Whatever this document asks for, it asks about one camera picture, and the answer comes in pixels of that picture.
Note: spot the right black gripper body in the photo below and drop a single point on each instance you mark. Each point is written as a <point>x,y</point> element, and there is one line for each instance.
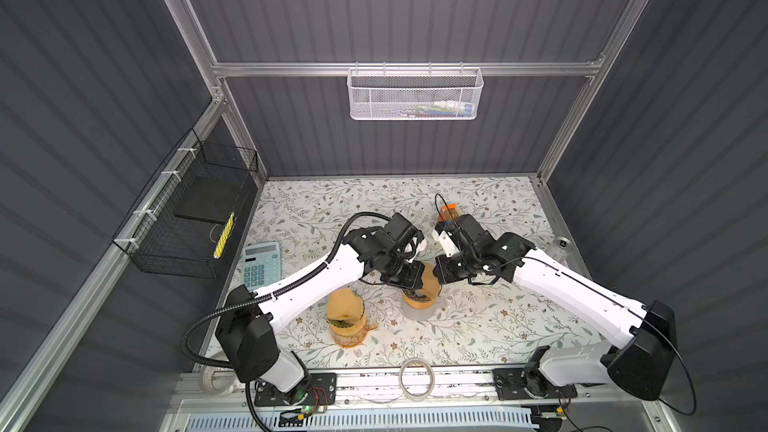
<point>447,270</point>

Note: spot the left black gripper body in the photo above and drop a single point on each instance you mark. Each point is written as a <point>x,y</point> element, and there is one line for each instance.
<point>405,274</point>

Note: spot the grey glass dripper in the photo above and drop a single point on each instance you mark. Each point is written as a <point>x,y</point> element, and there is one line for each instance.
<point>419,299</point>

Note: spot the orange glass carafe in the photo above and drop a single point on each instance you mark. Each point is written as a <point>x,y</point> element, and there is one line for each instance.
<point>352,336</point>

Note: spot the green glass dripper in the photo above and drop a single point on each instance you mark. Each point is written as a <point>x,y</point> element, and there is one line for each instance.
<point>347,325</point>

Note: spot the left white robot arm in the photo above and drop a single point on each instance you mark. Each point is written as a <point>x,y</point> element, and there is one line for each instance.
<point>247,325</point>

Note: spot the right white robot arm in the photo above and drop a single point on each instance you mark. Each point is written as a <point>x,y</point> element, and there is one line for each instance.
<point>638,343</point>

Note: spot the orange coffee filter box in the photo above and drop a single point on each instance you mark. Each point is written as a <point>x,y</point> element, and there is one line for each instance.
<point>448,213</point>

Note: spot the clear plastic bottle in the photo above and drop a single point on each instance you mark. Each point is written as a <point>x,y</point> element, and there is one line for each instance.
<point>562,243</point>

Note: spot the tape roll centre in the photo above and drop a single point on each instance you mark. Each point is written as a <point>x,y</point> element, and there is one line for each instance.
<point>416,379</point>

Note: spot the light blue calculator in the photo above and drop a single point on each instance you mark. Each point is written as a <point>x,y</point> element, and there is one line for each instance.
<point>261,265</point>

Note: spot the yellow striped stick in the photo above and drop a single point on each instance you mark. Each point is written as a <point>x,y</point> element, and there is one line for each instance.
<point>224,237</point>

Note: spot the clear tape roll left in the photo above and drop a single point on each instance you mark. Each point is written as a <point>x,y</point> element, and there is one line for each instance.
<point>216,382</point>

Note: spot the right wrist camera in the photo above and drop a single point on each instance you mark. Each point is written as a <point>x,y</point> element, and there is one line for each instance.
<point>446,243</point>

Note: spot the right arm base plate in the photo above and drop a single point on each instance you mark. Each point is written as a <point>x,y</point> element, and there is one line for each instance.
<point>518,384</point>

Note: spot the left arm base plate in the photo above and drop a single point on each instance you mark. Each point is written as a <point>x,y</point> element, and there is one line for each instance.
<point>320,390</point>

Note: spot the white wire basket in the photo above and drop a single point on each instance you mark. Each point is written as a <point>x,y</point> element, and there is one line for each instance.
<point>411,93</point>

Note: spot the white vented cable duct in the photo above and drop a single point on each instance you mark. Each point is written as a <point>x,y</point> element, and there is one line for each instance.
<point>469,418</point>

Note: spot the black wire basket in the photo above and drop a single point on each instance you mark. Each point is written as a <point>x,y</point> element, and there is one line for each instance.
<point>173,230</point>

